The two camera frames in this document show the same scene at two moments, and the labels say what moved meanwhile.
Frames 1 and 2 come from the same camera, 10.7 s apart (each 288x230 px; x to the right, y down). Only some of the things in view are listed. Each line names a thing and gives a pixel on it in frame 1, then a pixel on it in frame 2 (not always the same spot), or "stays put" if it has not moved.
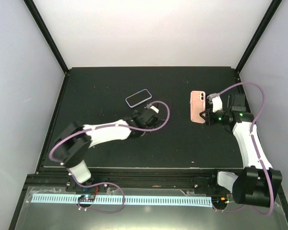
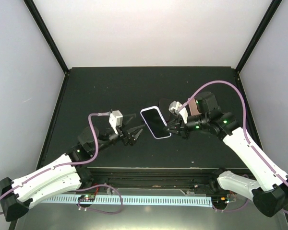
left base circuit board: (87, 198) stays put
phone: (138, 97) -> (155, 122)
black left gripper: (153, 126) -> (126, 138)
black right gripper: (209, 119) -> (181, 126)
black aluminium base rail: (112, 178) stays put
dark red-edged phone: (162, 110) stays put
